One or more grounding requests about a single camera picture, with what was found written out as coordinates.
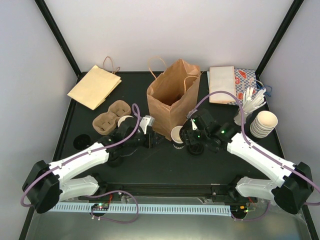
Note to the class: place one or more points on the white paper bag brown trim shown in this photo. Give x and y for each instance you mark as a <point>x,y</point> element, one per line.
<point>222,79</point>

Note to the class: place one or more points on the light blue cable duct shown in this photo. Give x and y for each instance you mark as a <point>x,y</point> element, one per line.
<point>157,209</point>

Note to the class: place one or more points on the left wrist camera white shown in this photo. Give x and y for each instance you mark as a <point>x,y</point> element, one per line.
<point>145,122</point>

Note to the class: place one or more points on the brown kraft paper bag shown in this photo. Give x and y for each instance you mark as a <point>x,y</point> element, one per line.
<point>172,95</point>

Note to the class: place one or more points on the black lid stack right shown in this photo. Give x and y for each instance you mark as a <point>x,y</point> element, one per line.
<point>195,150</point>

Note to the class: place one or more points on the stacked pulp cup carriers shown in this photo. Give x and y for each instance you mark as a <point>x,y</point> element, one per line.
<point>106,122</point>

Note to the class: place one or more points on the blue checkered paper bag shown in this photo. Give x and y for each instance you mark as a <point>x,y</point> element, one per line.
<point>245,78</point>

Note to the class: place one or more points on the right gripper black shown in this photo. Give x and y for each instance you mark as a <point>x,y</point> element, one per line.
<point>187,135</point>

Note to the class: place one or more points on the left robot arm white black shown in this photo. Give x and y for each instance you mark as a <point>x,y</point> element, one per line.
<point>50,183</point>

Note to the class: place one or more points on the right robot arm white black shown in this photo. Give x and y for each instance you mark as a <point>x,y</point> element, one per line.
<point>288,184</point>

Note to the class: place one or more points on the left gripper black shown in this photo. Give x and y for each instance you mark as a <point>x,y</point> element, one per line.
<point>151,138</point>

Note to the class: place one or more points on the black frame post right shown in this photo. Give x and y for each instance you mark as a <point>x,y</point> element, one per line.
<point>286,22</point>

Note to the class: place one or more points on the black frame post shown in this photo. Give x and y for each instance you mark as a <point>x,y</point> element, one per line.
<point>48,17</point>
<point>286,22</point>

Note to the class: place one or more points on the black lid stack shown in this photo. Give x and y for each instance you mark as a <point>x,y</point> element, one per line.
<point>114,160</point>
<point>195,150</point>

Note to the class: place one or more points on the black cup with blue band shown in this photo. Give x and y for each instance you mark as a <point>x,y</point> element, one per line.
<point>82,142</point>

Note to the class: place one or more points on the stack of white paper cups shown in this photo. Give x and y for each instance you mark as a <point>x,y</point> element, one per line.
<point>264,123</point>

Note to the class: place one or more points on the black frame post left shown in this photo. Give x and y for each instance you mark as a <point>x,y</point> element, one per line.
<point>48,17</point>

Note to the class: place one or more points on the tan paper bag with handles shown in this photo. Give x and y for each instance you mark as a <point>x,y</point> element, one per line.
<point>93,89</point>

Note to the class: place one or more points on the black lid stack left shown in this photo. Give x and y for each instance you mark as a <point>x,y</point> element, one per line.
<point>114,160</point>

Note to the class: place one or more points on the bundle of white straws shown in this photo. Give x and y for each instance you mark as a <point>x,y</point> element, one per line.
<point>251,100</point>

